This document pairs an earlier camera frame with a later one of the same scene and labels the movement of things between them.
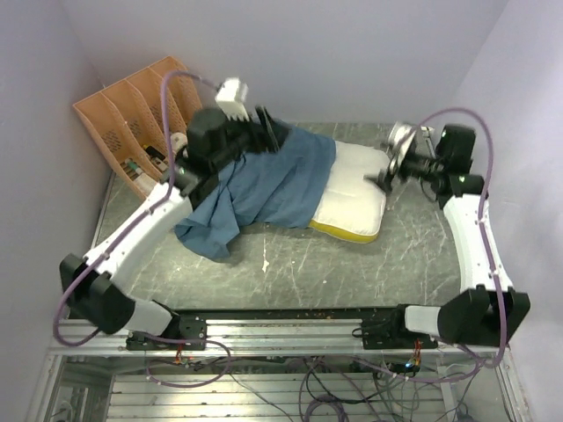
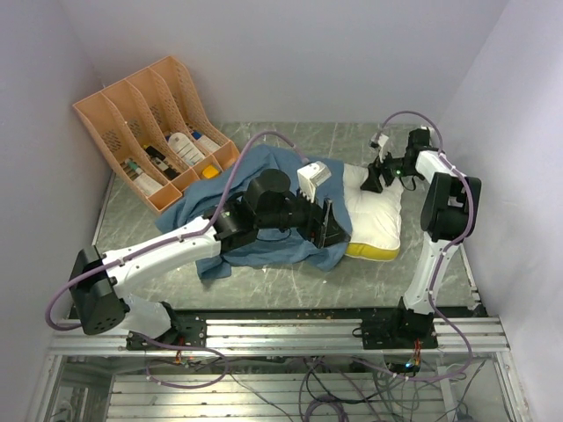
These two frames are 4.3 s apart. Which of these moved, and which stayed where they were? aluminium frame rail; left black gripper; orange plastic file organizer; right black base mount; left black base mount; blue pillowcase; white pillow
Moved: left black gripper; white pillow; blue pillowcase
Stayed: left black base mount; right black base mount; orange plastic file organizer; aluminium frame rail
